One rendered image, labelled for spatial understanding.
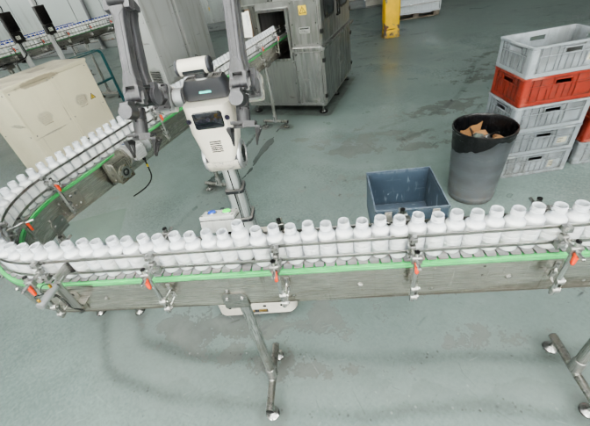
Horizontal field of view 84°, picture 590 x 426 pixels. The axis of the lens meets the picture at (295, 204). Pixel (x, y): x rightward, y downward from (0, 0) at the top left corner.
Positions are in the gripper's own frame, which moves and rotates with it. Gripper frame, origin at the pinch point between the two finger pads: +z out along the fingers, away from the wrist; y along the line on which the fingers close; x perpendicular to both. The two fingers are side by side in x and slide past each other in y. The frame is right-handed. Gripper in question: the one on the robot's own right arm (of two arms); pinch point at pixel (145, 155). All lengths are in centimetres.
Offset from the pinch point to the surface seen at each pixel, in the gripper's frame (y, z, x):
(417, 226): 102, 31, -38
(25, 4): -852, -573, 1077
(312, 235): 69, 32, -35
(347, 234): 80, 32, -36
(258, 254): 50, 38, -32
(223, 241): 38, 32, -33
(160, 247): 15.0, 32.9, -31.2
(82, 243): -14.0, 30.0, -28.8
